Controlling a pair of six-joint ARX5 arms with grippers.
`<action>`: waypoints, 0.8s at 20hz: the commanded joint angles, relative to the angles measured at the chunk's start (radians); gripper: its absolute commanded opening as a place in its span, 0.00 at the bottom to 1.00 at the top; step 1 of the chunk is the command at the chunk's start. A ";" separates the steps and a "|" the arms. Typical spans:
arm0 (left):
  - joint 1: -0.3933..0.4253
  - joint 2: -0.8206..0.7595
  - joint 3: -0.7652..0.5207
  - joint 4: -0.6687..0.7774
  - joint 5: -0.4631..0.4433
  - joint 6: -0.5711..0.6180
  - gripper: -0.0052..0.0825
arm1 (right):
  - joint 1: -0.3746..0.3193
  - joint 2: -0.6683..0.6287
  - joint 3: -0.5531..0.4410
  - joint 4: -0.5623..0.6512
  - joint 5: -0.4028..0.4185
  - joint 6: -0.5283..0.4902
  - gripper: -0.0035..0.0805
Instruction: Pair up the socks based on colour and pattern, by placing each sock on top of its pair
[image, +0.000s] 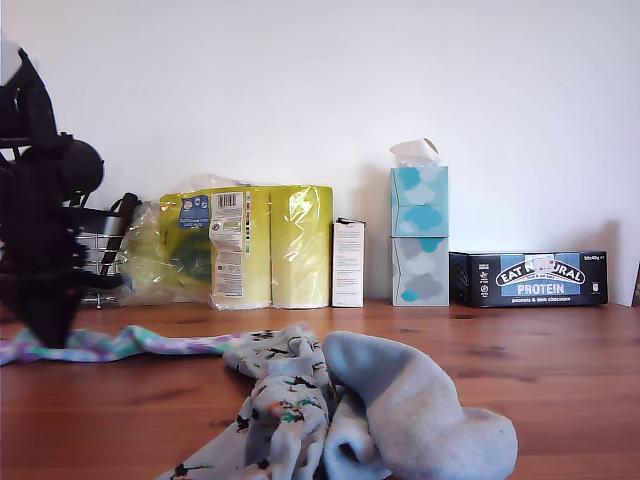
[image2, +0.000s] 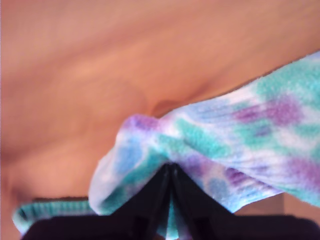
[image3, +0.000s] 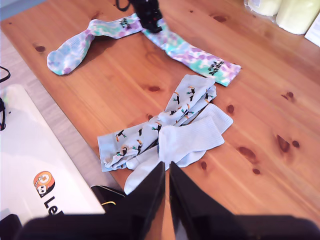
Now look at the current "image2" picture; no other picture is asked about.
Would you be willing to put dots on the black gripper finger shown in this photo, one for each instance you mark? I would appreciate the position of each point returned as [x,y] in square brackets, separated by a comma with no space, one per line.
[190,200]
[155,200]

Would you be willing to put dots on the pastel tie-dye sock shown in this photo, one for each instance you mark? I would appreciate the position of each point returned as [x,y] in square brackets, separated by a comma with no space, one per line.
[225,140]
[50,208]

